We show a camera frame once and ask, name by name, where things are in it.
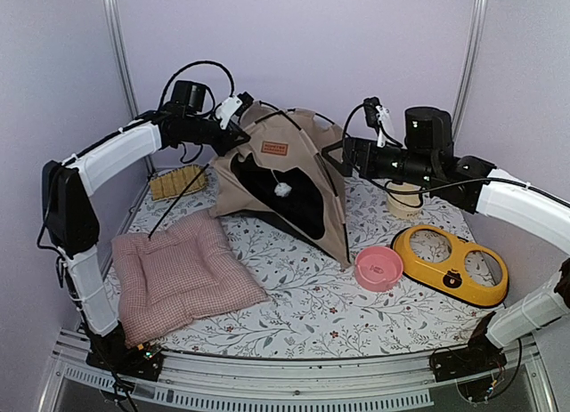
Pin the yellow double bowl stand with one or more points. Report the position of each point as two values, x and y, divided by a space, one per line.
450 276

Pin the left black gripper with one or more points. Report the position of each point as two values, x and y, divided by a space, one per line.
232 140

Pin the beige fabric pet tent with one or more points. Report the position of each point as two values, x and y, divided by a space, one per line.
238 190

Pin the left aluminium frame post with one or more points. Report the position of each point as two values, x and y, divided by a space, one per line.
111 11

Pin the white pompom toy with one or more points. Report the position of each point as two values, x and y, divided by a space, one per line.
282 189

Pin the green circuit board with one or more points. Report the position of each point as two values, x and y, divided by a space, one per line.
149 350

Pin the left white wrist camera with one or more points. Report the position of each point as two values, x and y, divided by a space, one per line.
234 105

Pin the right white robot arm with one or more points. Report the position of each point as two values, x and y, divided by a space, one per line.
479 187

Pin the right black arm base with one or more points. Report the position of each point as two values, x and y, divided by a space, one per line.
478 356

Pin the aluminium frame post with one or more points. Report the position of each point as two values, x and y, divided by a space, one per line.
475 34
111 11

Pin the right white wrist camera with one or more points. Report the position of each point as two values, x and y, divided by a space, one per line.
378 118

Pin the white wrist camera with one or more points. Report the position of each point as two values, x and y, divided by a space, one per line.
234 105
378 118

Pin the black tent pole one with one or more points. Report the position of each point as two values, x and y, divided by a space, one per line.
288 144

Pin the pink pet bowl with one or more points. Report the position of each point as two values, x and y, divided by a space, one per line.
378 268

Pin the cream cat bowl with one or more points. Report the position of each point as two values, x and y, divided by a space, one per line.
404 202

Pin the pink checkered cushion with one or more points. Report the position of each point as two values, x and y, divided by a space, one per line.
185 272

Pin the right aluminium frame post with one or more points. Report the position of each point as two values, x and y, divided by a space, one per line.
475 34

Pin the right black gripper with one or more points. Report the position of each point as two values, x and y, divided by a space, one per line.
354 145

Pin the woven scratcher tray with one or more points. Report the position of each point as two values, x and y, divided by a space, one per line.
171 184

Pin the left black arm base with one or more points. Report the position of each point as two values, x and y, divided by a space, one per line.
110 352

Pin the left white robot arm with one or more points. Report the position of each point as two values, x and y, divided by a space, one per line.
68 216

